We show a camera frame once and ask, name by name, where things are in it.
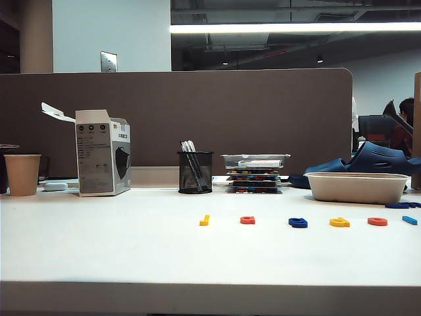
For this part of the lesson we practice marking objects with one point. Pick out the blue letter g magnet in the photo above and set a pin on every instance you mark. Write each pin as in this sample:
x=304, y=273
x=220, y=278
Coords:
x=297, y=224

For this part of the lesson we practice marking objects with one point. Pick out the yellow letter d magnet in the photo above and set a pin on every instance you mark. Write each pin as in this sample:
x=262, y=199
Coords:
x=338, y=224

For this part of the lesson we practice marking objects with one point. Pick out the orange letter o magnet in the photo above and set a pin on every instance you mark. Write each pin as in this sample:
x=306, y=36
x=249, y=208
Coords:
x=376, y=222

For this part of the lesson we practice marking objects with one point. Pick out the yellow letter j magnet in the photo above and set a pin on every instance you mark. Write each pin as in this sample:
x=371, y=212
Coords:
x=204, y=222

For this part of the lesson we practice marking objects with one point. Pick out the orange letter a magnet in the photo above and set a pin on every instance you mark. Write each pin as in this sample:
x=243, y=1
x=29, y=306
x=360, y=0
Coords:
x=246, y=220

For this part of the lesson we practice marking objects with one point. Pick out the light blue letter l magnet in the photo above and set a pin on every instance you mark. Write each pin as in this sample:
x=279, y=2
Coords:
x=410, y=220

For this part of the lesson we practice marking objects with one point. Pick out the blue letter m magnet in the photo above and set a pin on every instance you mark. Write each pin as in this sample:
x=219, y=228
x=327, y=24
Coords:
x=415, y=204

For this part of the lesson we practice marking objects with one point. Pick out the silver capped pen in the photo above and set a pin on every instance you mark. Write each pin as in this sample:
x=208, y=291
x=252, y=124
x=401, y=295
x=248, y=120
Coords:
x=188, y=146
x=183, y=147
x=192, y=147

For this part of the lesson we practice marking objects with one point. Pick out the black mesh pen holder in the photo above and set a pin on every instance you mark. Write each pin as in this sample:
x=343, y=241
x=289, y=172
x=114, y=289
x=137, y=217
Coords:
x=195, y=174

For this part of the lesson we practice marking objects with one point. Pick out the clear plastic tray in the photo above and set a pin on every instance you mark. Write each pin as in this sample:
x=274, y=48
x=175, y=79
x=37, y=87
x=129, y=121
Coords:
x=255, y=157

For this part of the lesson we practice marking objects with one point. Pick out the brown fabric desk partition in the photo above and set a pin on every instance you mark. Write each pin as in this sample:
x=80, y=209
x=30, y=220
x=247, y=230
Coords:
x=197, y=115

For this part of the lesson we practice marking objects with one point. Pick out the white black marker pen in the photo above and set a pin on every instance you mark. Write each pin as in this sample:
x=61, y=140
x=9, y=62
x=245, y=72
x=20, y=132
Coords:
x=260, y=164

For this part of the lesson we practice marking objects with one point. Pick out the navy blue foam slipper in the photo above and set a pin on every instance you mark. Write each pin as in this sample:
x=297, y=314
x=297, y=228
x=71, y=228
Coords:
x=324, y=166
x=381, y=158

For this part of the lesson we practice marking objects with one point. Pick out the white grey mask box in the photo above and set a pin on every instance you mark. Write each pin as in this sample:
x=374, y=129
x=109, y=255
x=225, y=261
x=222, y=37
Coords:
x=95, y=158

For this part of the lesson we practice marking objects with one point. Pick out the beige rectangular tray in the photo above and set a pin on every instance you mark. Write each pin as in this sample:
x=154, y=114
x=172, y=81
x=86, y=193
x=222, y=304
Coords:
x=356, y=189

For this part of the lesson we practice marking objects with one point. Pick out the white earbud case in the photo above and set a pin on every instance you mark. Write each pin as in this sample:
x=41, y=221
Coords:
x=55, y=186

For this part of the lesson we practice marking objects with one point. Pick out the black computer monitor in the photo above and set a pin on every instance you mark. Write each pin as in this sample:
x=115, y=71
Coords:
x=371, y=125

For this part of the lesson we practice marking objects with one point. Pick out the black office chair back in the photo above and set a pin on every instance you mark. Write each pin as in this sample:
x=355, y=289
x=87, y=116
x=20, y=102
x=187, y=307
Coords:
x=391, y=112

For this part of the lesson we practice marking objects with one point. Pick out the tan paper cup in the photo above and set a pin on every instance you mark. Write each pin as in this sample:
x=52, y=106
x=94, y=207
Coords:
x=22, y=176

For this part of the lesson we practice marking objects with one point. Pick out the blue number 4 magnet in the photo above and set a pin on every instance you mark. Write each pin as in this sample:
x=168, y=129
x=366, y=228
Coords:
x=396, y=205

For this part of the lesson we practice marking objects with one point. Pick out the seated person red top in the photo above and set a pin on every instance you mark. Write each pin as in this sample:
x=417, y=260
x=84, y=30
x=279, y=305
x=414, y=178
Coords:
x=408, y=108

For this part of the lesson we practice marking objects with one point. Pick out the beige partition base rail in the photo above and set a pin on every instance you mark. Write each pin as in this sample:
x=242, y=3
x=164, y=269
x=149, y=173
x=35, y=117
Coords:
x=154, y=177

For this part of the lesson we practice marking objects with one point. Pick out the silver wall plate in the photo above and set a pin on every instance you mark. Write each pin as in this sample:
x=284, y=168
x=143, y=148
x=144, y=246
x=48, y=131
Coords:
x=108, y=61

